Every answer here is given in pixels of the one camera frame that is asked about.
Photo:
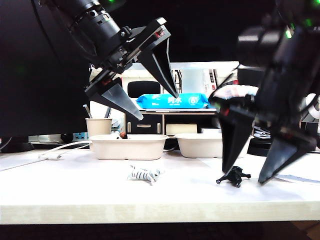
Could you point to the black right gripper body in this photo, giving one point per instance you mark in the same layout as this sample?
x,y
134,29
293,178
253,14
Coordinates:
x,y
240,107

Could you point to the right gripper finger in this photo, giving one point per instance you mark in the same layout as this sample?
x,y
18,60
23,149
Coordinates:
x,y
235,140
282,160

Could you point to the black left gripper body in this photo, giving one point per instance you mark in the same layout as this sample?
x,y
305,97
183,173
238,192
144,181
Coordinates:
x,y
130,45

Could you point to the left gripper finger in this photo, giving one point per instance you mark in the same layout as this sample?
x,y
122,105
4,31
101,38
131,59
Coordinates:
x,y
160,65
120,102

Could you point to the white-headed basketball player doll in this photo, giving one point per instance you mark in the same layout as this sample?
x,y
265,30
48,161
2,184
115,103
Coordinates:
x,y
123,135

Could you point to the black panther figure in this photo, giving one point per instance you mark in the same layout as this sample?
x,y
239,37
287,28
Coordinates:
x,y
233,176

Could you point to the white striped tiger figure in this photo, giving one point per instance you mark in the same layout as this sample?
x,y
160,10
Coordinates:
x,y
143,175

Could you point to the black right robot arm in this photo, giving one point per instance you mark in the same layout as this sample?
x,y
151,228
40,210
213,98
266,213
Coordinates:
x,y
287,50

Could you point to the small white box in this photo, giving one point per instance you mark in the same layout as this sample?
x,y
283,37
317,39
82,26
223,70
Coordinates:
x,y
210,130

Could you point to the beige paper pulp box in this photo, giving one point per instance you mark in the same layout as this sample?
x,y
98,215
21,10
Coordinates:
x,y
200,147
127,148

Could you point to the small beige box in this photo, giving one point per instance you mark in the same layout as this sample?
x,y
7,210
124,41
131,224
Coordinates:
x,y
181,128

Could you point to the black pen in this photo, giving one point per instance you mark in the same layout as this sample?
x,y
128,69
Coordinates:
x,y
107,113

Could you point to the pink tissue pack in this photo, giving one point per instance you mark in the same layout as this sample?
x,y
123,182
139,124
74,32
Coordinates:
x,y
235,91

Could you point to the black round stand base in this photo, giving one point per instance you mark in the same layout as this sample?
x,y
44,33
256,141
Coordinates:
x,y
255,150

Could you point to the handwritten white paper sheet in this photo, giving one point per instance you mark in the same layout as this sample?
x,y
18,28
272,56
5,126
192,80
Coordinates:
x,y
300,178

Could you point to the black office chair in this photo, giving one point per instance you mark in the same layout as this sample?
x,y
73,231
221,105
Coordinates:
x,y
142,88

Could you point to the rolled printed paper stack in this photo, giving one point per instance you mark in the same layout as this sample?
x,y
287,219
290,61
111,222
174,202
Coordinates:
x,y
261,132

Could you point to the black wooden desk shelf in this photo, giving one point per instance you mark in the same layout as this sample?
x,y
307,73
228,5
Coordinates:
x,y
143,121

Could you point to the silver pen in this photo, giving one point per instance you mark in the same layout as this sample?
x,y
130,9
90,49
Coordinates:
x,y
87,111

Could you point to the beige paper cup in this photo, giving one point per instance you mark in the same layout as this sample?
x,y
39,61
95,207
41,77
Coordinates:
x,y
98,128

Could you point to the blue wet wipes pack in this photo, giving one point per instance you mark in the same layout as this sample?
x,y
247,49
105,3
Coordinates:
x,y
190,101

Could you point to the blue white power strip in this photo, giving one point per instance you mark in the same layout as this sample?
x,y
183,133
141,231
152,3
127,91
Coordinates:
x,y
81,136

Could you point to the large black silver-bezel monitor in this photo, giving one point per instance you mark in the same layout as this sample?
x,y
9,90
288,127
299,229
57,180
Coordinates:
x,y
200,25

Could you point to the white tape roll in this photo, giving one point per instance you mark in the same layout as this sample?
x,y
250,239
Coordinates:
x,y
313,105

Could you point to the black round knob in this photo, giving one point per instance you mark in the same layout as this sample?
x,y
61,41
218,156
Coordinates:
x,y
67,137

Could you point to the plain black monitor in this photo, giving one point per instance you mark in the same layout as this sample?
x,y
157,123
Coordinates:
x,y
15,87

